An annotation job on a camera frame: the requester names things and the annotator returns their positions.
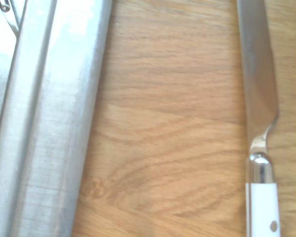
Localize white handled table knife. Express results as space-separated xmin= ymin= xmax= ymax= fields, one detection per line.
xmin=236 ymin=0 xmax=282 ymax=237

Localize stainless steel double sink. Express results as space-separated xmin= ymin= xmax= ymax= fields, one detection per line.
xmin=0 ymin=0 xmax=114 ymax=237

